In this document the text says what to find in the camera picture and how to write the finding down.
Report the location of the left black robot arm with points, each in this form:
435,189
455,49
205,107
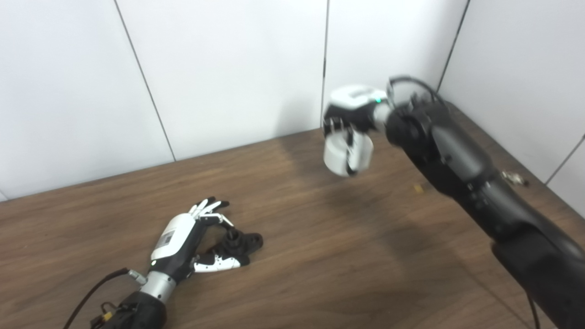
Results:
146,310

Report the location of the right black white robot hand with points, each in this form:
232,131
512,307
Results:
354,103

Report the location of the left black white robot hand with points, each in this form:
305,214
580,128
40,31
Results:
176,237

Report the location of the black plastic holder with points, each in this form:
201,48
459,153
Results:
249,241

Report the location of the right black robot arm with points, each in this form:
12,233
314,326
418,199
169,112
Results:
457,155

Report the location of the round white plastic piece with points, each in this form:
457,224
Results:
336,155

